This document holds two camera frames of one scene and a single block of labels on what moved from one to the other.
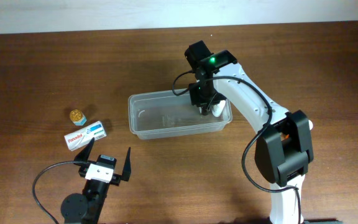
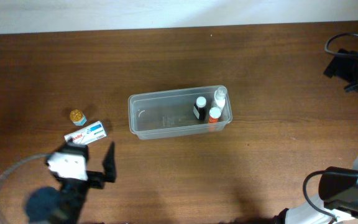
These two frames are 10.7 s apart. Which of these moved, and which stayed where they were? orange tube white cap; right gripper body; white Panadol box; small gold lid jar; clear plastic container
Moved: right gripper body; orange tube white cap
Stayed: small gold lid jar; clear plastic container; white Panadol box
